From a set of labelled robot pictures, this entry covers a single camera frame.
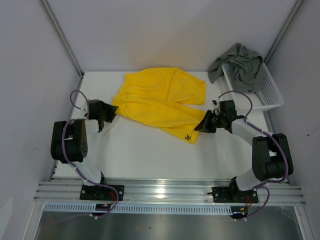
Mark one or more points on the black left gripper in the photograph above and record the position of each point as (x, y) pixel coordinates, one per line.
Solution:
(111, 110)

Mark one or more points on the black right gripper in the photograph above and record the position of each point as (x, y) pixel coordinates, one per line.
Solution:
(204, 125)

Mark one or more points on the yellow shorts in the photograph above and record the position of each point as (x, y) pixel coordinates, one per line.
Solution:
(163, 98)

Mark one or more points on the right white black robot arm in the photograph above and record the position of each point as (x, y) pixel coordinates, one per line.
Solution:
(271, 160)

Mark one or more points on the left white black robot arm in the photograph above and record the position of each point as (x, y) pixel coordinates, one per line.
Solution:
(69, 144)

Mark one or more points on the grey shorts in basket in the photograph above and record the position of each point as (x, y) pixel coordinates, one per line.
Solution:
(248, 68)

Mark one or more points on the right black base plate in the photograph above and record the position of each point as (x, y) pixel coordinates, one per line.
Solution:
(222, 194)

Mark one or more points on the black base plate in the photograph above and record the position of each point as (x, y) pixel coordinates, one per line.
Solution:
(222, 194)
(97, 193)

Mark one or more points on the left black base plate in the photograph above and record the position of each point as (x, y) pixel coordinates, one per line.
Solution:
(97, 193)

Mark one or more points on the aluminium mounting rail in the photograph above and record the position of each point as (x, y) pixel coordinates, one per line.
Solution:
(166, 191)

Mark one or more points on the left aluminium frame post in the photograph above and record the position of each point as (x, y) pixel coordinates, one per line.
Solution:
(53, 20)

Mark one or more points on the aluminium frame post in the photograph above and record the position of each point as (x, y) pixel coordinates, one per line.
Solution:
(288, 23)
(53, 20)

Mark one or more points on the white slotted cable duct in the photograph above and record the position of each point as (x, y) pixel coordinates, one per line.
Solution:
(133, 208)

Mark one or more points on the right aluminium frame post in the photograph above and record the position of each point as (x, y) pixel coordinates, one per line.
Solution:
(288, 23)

